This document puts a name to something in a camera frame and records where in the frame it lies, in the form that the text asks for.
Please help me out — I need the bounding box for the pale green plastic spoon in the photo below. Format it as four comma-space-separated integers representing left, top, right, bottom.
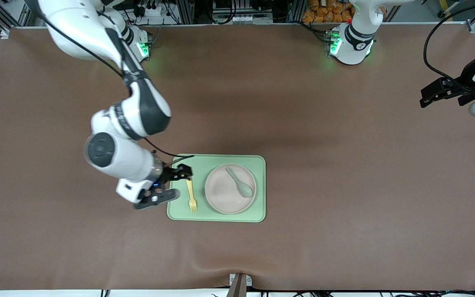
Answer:
226, 166, 254, 198

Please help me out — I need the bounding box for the white terminal block strip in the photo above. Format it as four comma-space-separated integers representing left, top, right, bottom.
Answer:
229, 14, 263, 24

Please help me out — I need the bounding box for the metal camera stand bracket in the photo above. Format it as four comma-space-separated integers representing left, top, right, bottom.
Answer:
226, 273, 253, 297

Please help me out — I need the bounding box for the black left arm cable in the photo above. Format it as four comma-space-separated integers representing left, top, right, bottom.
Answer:
423, 0, 475, 83

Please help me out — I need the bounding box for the white power strip with plugs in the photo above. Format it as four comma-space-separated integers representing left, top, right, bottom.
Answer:
132, 0, 170, 18

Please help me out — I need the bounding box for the brown table cover sheet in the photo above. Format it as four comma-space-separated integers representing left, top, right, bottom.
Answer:
0, 23, 475, 291

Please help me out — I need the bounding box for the white round speckled plate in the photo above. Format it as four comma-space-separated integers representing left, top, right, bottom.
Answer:
205, 163, 257, 215

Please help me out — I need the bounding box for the light green rectangular tray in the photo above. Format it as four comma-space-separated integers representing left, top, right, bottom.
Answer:
167, 154, 267, 223

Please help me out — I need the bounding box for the orange bread pile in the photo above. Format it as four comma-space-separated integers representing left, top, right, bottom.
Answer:
302, 0, 388, 24

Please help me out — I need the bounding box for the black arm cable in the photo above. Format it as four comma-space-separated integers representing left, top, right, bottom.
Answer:
423, 0, 475, 83
35, 6, 195, 158

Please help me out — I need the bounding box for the yellow plastic fork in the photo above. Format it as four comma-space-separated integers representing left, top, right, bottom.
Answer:
186, 178, 198, 213

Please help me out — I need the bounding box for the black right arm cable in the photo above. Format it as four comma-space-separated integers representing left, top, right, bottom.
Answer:
35, 6, 195, 158

